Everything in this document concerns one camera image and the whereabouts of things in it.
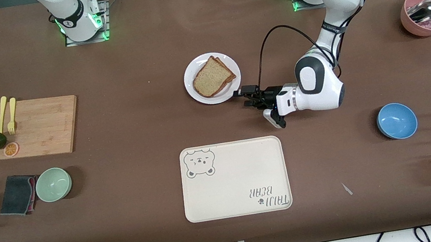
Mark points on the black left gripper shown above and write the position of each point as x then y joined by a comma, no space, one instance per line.
269,96

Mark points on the brown bread slice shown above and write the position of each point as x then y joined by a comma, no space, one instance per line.
210,79
225,68

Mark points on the white round plate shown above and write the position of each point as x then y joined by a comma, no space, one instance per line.
192,91

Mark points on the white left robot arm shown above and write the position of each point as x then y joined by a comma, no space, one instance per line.
320,89

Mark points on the yellow plastic knife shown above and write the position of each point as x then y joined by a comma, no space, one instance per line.
1,115

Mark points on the yellow plastic fork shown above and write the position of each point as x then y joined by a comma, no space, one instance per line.
11,119

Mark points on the orange slice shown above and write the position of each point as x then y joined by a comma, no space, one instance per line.
11,150

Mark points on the wooden cutting board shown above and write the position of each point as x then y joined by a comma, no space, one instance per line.
39,130

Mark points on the cream bear print tray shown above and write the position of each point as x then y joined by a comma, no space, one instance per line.
235,184

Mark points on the grey folded cloth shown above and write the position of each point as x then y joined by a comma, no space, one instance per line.
16,195

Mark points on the pale green bowl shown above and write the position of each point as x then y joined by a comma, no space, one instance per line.
53,185

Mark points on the small white paper scrap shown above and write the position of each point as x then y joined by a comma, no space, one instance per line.
346,188

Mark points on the blue bowl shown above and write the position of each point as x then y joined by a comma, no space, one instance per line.
397,121

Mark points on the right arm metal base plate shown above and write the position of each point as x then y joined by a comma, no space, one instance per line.
107,25

